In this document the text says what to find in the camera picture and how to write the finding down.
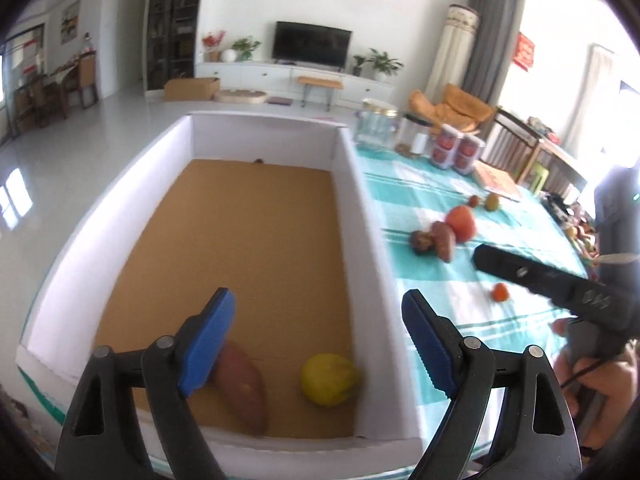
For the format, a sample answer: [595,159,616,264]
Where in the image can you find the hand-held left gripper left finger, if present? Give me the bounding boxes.
[54,287,237,480]

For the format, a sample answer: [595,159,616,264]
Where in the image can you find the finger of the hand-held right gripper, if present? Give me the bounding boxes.
[472,244,578,308]

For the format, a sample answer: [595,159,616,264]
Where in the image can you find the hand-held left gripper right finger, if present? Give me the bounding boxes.
[401,289,585,480]

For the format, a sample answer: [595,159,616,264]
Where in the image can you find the red apple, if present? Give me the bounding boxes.
[445,206,477,243]

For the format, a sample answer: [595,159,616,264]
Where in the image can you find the plump purple sweet potato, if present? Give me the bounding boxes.
[431,221,457,263]

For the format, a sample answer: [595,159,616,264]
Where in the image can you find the dark brown fruit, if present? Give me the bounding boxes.
[410,230,436,257]

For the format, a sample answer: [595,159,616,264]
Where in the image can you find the white cardboard box brown bottom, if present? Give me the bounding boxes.
[15,112,426,453]

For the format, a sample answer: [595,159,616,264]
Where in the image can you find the person's right hand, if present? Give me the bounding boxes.
[552,317,640,453]

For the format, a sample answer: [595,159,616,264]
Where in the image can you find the long purple sweet potato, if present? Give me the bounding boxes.
[212,341,271,435]

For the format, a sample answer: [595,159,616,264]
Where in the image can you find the green plastic stool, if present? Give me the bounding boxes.
[527,160,551,196]

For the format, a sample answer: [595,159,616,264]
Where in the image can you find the orange book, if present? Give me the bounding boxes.
[472,160,523,201]

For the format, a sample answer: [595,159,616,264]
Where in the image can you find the yellow green citrus fruit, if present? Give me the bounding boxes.
[300,353,363,407]

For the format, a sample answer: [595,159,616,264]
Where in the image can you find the red white can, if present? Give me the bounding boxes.
[431,124,461,171]
[454,133,485,176]

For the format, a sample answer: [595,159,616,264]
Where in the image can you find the teal white checked tablecloth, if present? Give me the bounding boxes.
[15,147,601,480]

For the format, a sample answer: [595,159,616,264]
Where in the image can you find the white sheer curtain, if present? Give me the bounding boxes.
[567,42,618,156]

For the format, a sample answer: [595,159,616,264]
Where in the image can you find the wooden slatted chair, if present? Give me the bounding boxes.
[480,107,546,186]

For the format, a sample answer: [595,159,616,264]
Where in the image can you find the clear jar black lid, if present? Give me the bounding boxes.
[397,112,435,160]

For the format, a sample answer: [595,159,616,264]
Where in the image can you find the orange cushion lounge chair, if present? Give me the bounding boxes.
[407,82,496,138]

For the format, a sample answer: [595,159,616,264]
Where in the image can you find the red window decoration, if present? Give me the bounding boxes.
[514,31,537,70]

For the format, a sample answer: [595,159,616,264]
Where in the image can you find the glass jar gold lid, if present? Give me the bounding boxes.
[356,98,401,150]

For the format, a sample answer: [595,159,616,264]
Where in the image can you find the grey curtain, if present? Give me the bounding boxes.
[462,0,526,106]

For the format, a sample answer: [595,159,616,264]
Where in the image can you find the covered standing air conditioner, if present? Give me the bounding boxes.
[425,4,482,106]

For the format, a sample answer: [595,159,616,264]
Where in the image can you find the large plant white pot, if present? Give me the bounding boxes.
[367,47,405,82]

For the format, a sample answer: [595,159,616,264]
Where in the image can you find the beige oval pet bed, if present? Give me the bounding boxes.
[214,88,269,107]

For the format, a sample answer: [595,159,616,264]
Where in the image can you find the brown cardboard carton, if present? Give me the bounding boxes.
[164,76,221,102]

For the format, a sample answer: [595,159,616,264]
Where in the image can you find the wooden bench metal legs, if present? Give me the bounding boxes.
[296,76,345,111]

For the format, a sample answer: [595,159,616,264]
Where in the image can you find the white television cabinet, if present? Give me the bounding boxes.
[195,57,396,111]

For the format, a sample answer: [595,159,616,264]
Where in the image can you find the wooden dining chair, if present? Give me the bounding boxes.
[75,53,99,109]
[12,80,51,133]

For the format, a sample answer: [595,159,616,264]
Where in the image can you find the wooden dining table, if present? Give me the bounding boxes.
[35,67,83,121]

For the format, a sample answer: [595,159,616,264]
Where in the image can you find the green leafy potted plant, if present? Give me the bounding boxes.
[231,36,262,63]

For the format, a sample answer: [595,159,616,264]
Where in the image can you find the red flower vase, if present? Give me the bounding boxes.
[201,30,227,62]

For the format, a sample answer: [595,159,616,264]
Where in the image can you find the black flat television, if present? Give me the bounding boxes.
[273,21,352,72]

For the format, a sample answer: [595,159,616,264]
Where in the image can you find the dark glass display cabinet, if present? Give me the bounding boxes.
[142,0,207,93]

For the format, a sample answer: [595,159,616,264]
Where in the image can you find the sliding glass door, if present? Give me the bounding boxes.
[0,25,48,136]

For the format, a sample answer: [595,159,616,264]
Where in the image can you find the framed wall painting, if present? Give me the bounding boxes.
[60,0,82,43]

